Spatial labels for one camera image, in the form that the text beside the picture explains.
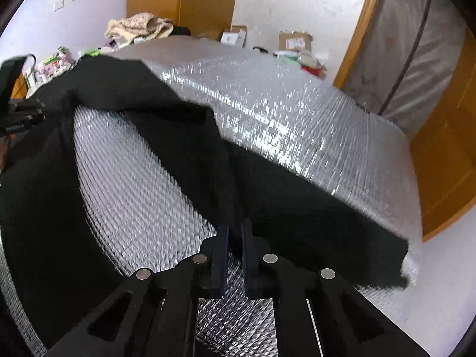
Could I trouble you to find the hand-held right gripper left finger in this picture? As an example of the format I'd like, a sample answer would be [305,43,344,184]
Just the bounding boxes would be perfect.
[45,223,231,357]

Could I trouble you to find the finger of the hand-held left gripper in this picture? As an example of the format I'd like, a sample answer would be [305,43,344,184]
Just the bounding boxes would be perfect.
[4,115,48,134]
[9,98,45,115]

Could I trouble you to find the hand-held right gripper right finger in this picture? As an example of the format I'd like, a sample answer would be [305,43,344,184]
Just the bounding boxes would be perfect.
[241,219,432,357]

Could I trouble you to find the black garment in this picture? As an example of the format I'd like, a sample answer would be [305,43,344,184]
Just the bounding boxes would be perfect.
[0,55,410,350]

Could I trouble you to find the wooden headboard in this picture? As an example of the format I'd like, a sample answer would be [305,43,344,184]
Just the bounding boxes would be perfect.
[11,76,28,99]

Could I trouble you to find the stack of pink packets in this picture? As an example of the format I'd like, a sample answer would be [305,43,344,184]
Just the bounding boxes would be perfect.
[24,46,71,88]

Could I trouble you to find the beige floral blanket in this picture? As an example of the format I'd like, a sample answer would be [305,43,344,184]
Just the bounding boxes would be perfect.
[105,12,175,45]

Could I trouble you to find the silver quilted foil mat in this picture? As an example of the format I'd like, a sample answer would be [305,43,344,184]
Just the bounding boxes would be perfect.
[0,35,425,357]

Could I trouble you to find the wooden wardrobe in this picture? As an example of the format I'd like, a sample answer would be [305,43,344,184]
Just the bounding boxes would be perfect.
[126,0,242,41]

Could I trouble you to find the pile of white plastic bags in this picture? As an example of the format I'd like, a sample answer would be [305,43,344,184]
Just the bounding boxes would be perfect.
[273,50,328,79]

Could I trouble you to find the white carton box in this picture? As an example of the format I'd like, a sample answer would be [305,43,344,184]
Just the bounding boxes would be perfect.
[220,25,248,48]

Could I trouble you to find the wooden door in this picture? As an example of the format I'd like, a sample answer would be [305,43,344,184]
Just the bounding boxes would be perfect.
[409,26,476,242]

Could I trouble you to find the brown cardboard box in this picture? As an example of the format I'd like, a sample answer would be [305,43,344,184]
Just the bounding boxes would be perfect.
[278,30,314,53]

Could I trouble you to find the clear plastic door curtain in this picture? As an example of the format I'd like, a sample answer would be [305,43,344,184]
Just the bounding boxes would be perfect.
[340,0,469,142]

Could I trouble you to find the wooden door frame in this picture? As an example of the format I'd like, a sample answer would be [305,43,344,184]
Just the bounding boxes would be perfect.
[333,0,387,88]

